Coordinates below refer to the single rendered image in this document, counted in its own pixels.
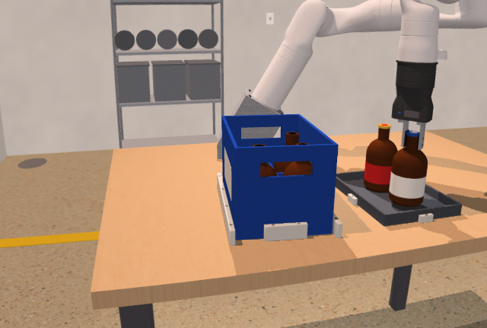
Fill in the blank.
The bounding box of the blue plastic crate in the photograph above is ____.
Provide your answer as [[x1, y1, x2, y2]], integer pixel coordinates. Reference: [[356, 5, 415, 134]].
[[221, 114, 339, 240]]

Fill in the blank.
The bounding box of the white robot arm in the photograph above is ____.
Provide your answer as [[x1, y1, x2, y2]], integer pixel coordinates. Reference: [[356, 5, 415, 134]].
[[252, 0, 487, 110]]

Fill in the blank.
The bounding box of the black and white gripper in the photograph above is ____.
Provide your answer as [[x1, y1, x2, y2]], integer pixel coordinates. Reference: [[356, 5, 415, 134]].
[[392, 35, 447, 150]]

